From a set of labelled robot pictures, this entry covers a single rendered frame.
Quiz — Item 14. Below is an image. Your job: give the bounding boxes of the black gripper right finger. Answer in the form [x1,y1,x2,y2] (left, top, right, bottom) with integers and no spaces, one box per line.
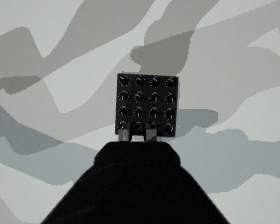
[143,122,157,142]

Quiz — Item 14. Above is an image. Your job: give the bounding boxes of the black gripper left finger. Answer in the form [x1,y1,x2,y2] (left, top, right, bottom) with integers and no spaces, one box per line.
[119,122,133,141]

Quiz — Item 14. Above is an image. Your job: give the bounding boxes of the black knob box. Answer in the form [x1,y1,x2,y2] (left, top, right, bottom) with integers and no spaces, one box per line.
[115,73,179,137]

